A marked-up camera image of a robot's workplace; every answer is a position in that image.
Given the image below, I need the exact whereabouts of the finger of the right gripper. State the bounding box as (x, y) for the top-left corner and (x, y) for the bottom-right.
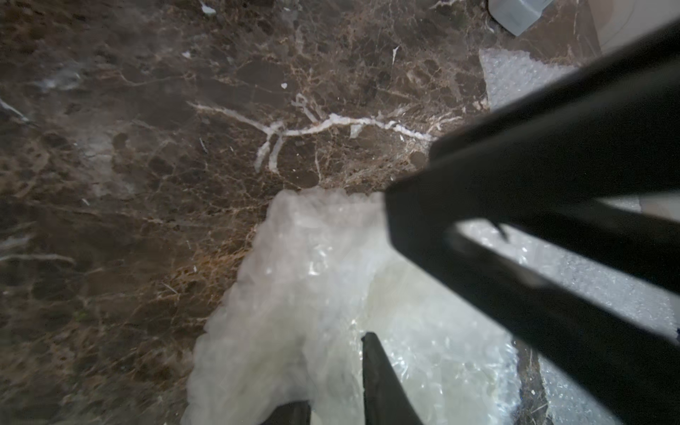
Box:
(384, 22), (679, 424)

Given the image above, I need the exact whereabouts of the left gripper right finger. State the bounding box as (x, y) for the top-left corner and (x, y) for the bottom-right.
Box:
(361, 332), (423, 425)

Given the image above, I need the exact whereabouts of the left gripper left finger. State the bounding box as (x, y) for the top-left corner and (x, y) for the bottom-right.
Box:
(261, 401), (312, 425)

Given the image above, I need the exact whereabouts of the bubble wrap sheet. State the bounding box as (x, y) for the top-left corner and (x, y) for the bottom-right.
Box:
(466, 49), (679, 424)
(182, 188), (521, 424)

